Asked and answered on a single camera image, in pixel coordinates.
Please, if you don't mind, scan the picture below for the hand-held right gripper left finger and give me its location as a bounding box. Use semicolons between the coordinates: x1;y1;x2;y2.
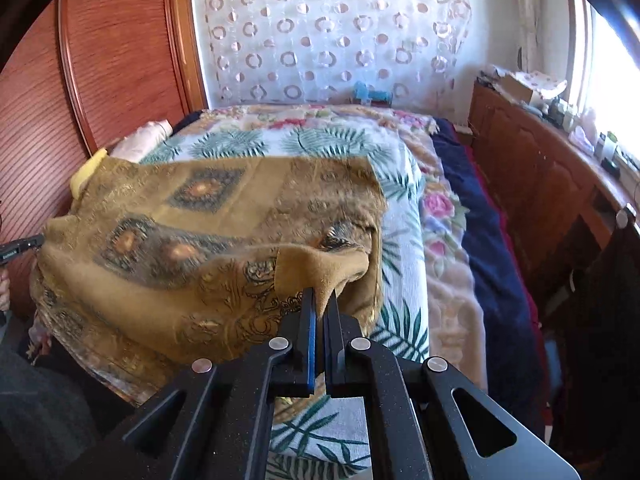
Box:
65;287;318;480

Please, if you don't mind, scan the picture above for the cardboard box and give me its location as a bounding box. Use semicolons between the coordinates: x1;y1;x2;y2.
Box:
495;74;543;107

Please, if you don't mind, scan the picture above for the sheer circle pattern curtain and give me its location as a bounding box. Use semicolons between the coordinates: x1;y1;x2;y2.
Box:
191;0;474;107

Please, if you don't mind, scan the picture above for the golden brown patterned shirt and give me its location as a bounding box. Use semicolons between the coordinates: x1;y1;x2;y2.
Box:
29;154;388;409

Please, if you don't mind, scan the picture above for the pink pillow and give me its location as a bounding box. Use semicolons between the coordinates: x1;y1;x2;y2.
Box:
111;119;174;162

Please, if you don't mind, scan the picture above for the floral bed blanket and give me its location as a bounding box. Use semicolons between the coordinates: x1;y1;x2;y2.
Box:
172;104;490;393

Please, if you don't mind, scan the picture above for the louvred wooden wardrobe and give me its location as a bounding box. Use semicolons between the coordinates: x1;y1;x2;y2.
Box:
0;0;209;243

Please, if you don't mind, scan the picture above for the pink tissue pack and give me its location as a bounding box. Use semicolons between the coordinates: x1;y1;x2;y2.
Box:
570;125;597;152

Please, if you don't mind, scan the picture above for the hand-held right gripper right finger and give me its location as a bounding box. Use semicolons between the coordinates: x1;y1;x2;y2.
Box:
322;295;582;480

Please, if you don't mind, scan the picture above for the pale bundled window curtain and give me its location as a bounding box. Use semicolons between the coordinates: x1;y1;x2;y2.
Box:
499;0;532;63

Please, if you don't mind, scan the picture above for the yellow plush toy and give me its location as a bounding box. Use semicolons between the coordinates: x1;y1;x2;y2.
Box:
70;148;109;197

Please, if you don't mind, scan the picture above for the window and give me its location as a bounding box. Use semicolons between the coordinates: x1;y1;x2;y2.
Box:
565;0;640;163

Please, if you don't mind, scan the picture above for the low wooden cabinet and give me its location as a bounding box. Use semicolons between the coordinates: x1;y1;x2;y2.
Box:
467;82;640;313

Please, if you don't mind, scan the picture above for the blue toy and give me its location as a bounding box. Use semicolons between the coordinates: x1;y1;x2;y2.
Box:
352;81;394;106

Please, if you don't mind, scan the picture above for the person's dark clothing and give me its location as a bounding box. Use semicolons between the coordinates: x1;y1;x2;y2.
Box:
0;310;137;480

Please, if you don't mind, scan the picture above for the leaf print bed sheet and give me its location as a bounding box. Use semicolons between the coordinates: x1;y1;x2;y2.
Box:
137;126;432;480

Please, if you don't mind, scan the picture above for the pink dotted cloth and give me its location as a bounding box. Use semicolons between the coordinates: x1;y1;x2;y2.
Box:
515;70;569;99

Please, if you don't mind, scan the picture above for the navy blue blanket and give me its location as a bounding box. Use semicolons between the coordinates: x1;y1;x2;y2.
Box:
431;116;547;413

